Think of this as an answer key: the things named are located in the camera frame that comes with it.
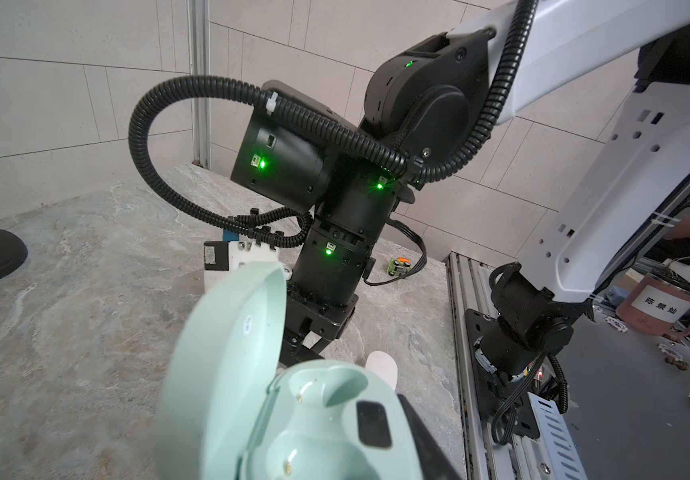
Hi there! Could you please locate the green orange toy car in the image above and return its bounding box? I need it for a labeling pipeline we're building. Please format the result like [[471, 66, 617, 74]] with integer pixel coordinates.
[[387, 257, 413, 277]]

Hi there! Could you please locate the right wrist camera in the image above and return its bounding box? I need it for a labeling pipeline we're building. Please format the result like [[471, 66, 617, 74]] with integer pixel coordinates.
[[203, 240, 280, 293]]

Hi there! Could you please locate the green earbud charging case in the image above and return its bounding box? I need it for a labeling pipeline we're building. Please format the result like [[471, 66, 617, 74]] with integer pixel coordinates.
[[154, 262, 422, 479]]

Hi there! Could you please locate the pink labelled container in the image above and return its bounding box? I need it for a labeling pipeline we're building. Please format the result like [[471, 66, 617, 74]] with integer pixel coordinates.
[[615, 273, 690, 341]]

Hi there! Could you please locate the white earbud charging case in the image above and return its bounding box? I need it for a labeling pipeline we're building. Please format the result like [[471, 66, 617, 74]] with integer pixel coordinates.
[[364, 351, 398, 391]]

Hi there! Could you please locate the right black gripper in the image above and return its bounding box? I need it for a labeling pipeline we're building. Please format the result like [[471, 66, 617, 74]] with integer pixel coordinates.
[[279, 284, 359, 367]]

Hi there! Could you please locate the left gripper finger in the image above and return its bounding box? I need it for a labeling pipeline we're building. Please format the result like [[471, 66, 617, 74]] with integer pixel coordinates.
[[397, 394, 461, 480]]

